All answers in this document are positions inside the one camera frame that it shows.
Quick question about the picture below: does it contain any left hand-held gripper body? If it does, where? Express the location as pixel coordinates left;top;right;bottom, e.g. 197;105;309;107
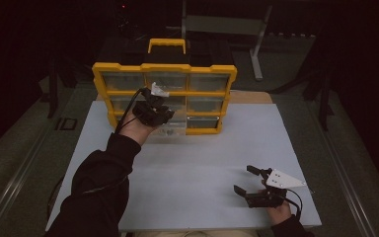
132;81;171;128

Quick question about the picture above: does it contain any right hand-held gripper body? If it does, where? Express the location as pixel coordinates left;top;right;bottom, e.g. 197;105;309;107
245;167;308;209

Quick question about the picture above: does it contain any clear plastic drawer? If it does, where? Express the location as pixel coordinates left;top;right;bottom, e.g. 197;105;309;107
149;96;189;137

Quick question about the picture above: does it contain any yellow black drawer organizer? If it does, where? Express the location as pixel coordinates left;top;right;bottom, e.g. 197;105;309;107
92;38;238;136

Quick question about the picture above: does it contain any person's left hand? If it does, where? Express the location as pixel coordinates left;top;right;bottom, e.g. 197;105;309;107
117;111;161;146

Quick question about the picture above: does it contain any person's right hand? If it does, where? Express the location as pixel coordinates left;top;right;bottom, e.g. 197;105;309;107
265;200;293;227

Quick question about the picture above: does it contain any set of clear organizer drawers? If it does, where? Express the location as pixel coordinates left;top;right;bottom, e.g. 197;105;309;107
102;72;231;130

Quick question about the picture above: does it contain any dark floor plate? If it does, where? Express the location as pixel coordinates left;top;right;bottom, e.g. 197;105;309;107
54;117;79;131

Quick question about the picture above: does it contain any black stand leg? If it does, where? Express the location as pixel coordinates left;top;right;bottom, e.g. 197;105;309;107
269;63;336;132
46;58;61;119

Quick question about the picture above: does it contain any grey metal stand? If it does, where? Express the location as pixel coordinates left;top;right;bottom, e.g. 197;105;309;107
166;0;274;82

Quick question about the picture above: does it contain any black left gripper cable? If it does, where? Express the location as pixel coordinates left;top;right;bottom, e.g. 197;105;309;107
114;86;148;134

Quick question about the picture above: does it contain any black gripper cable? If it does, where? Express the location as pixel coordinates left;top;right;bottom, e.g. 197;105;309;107
114;86;148;134
284;188;304;220

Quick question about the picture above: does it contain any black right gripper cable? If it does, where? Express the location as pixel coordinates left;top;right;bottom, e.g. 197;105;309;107
284;188;304;220

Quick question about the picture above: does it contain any metal floor rail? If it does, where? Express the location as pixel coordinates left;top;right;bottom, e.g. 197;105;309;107
307;98;378;237
0;121;67;237

